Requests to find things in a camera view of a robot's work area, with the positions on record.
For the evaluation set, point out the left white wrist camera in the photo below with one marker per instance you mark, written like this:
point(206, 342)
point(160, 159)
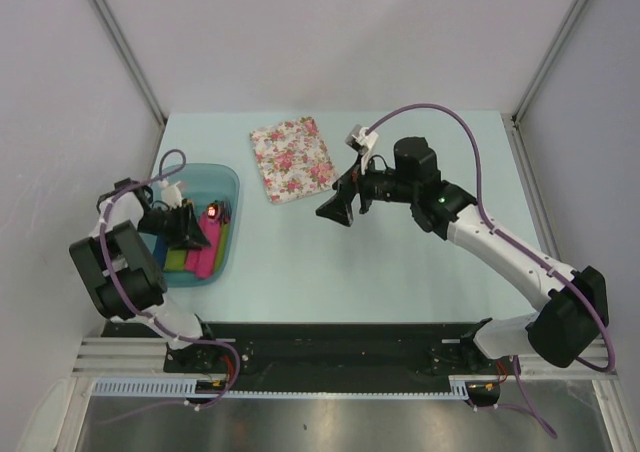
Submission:
point(171, 193)

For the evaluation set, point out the iridescent rainbow spoon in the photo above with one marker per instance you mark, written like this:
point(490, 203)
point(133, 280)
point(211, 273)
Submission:
point(213, 211)

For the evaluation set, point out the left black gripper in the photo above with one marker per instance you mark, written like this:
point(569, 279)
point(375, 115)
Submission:
point(188, 229)

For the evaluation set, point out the white slotted cable duct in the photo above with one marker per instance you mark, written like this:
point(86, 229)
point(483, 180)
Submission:
point(176, 388)

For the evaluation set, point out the floral rectangular tray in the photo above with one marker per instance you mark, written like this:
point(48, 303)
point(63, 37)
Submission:
point(293, 160)

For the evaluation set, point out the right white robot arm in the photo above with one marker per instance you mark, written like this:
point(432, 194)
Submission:
point(570, 305)

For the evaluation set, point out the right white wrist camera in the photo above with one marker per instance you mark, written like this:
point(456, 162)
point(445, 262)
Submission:
point(363, 141)

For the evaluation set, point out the aluminium frame rail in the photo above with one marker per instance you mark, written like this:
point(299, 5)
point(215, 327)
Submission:
point(120, 357)

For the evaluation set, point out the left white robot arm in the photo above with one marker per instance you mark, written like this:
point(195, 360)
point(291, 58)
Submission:
point(123, 278)

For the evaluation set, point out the green rolled napkin bundle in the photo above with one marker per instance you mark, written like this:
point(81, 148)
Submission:
point(175, 260)

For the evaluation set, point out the olive green napkin bundle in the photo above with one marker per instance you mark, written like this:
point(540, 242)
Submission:
point(222, 246)

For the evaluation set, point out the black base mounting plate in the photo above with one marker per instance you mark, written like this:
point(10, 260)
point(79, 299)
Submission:
point(338, 358)

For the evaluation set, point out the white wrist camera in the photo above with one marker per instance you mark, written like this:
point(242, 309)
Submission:
point(363, 141)
point(171, 193)

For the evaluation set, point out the magenta paper napkin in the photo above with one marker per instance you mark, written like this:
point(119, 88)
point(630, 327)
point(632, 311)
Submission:
point(201, 262)

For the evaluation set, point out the teal translucent plastic bin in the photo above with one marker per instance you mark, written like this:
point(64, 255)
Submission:
point(205, 183)

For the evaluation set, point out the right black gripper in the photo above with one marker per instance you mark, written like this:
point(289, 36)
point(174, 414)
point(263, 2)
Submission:
point(339, 207)

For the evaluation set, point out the blue rolled napkin bundle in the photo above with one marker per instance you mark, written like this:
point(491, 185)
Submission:
point(160, 251)

